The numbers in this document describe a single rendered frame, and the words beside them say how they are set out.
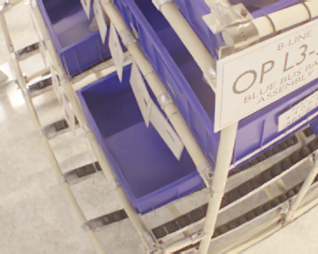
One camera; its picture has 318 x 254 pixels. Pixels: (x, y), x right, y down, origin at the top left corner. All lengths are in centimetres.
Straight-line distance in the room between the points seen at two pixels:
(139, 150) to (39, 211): 88
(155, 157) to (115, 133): 13
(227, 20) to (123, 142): 97
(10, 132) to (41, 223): 47
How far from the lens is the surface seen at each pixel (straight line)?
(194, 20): 106
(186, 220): 168
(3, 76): 282
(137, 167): 173
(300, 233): 248
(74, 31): 199
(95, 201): 249
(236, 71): 89
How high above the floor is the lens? 233
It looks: 63 degrees down
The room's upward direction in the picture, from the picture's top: 2 degrees counter-clockwise
